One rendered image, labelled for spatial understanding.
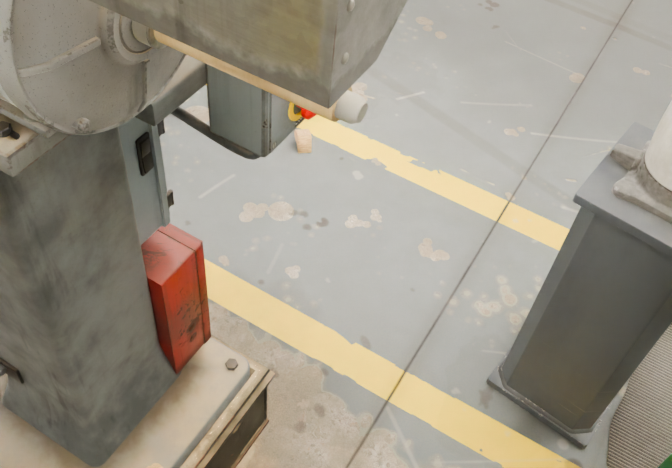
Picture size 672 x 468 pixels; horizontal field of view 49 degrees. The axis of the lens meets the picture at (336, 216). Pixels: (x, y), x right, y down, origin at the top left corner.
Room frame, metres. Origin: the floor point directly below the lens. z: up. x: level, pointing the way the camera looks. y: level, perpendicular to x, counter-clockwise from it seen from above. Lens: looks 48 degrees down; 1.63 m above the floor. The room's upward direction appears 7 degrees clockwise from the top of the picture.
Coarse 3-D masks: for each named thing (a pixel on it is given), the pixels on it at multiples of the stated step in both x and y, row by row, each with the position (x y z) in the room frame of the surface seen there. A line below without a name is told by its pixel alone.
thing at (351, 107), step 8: (344, 96) 0.45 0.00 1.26; (352, 96) 0.45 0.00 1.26; (360, 96) 0.46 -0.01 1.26; (336, 104) 0.45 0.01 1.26; (344, 104) 0.45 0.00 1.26; (352, 104) 0.45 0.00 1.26; (360, 104) 0.45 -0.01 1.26; (336, 112) 0.45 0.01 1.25; (344, 112) 0.44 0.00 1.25; (352, 112) 0.44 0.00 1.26; (360, 112) 0.45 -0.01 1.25; (344, 120) 0.45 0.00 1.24; (352, 120) 0.44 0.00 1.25; (360, 120) 0.45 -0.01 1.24
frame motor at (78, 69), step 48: (0, 0) 0.46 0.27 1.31; (48, 0) 0.48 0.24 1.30; (0, 48) 0.45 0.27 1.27; (48, 48) 0.47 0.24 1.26; (96, 48) 0.50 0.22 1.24; (144, 48) 0.54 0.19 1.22; (0, 96) 0.48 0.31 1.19; (48, 96) 0.46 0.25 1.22; (96, 96) 0.50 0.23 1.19; (144, 96) 0.55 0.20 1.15
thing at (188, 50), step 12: (156, 36) 0.52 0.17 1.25; (168, 36) 0.52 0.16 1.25; (180, 48) 0.51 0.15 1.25; (192, 48) 0.50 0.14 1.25; (204, 60) 0.50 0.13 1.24; (216, 60) 0.49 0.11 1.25; (228, 72) 0.49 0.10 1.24; (240, 72) 0.48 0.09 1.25; (252, 84) 0.48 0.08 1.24; (264, 84) 0.47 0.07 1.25; (288, 96) 0.46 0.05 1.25; (300, 96) 0.46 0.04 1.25; (312, 108) 0.45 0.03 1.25; (324, 108) 0.45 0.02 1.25; (336, 120) 0.45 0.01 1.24
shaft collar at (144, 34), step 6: (132, 24) 0.52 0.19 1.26; (138, 24) 0.52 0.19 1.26; (132, 30) 0.52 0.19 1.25; (138, 30) 0.52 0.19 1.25; (144, 30) 0.52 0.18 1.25; (150, 30) 0.52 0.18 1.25; (138, 36) 0.52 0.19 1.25; (144, 36) 0.52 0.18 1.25; (150, 36) 0.52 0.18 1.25; (144, 42) 0.52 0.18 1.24; (150, 42) 0.52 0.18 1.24; (156, 42) 0.52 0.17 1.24; (156, 48) 0.52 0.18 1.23
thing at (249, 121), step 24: (216, 72) 0.75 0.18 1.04; (216, 96) 0.75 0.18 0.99; (240, 96) 0.73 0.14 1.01; (264, 96) 0.72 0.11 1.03; (192, 120) 0.78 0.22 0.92; (216, 120) 0.75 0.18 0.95; (240, 120) 0.74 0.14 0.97; (264, 120) 0.72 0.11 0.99; (288, 120) 0.76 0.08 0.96; (240, 144) 0.74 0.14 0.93; (264, 144) 0.72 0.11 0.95
